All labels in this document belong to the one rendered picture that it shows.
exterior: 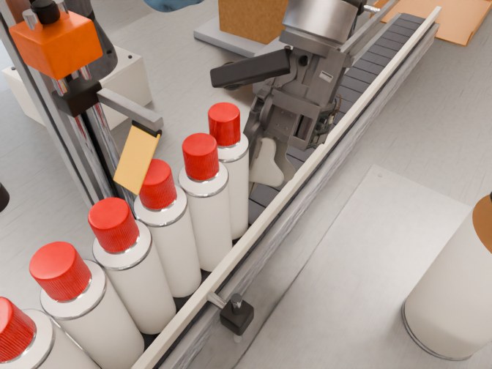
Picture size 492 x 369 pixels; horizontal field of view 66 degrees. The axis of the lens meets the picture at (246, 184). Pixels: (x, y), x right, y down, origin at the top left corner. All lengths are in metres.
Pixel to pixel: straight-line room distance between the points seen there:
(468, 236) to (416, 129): 0.48
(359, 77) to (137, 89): 0.45
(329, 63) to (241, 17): 0.57
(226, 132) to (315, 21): 0.15
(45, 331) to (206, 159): 0.19
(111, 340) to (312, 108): 0.31
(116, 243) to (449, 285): 0.30
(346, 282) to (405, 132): 0.39
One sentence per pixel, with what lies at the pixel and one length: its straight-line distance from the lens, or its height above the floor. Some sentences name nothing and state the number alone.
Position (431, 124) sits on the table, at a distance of 0.86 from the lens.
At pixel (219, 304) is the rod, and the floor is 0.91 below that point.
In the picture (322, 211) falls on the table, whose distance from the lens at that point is 0.63.
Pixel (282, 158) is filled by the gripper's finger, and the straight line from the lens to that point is 0.51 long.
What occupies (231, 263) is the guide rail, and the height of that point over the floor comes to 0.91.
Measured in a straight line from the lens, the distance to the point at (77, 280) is 0.32.
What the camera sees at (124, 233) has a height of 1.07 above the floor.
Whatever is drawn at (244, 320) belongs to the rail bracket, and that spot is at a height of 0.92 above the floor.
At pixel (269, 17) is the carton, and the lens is 0.95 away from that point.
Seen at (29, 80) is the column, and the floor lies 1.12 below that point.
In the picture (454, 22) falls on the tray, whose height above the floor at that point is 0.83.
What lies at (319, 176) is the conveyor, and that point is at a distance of 0.62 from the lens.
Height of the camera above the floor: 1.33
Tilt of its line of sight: 49 degrees down
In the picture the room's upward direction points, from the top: straight up
